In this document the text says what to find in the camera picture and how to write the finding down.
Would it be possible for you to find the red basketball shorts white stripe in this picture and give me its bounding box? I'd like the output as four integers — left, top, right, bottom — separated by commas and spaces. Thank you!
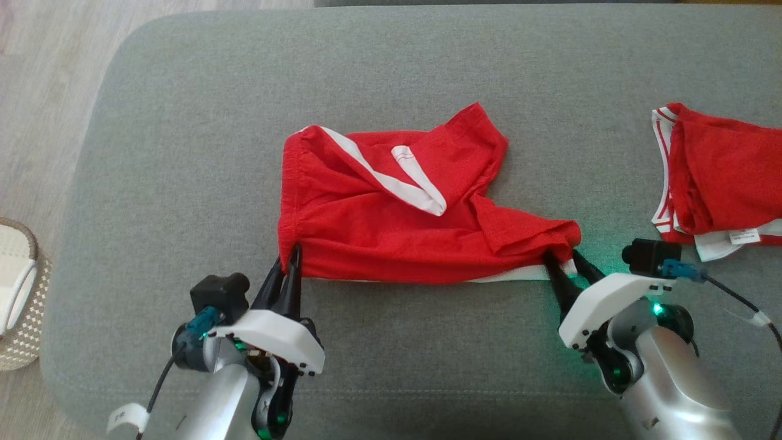
277, 102, 583, 285

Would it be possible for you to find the woven beige laundry basket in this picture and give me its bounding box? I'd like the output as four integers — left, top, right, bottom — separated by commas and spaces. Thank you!
0, 216, 54, 373

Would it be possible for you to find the white right cable label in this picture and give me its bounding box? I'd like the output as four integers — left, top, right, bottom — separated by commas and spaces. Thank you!
724, 309, 769, 329

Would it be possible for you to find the grey fabric sofa seat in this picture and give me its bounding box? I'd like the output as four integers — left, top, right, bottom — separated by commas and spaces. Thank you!
40, 5, 782, 440

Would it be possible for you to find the red basketball jersey number 23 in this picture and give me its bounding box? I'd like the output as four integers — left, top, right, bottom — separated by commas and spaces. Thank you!
650, 101, 782, 263

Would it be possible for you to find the white cable label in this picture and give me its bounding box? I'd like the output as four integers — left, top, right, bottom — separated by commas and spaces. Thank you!
724, 309, 769, 329
107, 403, 151, 436

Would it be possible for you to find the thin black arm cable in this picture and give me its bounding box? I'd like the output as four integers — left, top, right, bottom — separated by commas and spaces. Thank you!
136, 341, 188, 440
703, 275, 782, 440

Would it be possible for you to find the white left cable label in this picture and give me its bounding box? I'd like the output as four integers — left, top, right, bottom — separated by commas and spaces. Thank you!
107, 403, 151, 436

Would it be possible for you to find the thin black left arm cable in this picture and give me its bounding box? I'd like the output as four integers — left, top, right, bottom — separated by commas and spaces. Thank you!
136, 341, 188, 440

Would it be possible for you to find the grey sofa back cushion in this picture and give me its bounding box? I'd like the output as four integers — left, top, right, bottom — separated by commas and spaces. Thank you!
313, 0, 679, 8

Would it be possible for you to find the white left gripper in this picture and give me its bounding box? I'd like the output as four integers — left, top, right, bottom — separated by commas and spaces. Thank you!
207, 244, 326, 376

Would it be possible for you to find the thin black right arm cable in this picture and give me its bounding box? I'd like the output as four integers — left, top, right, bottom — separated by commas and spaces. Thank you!
703, 275, 782, 440

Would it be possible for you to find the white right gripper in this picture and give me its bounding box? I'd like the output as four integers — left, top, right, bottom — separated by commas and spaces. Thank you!
542, 249, 676, 353

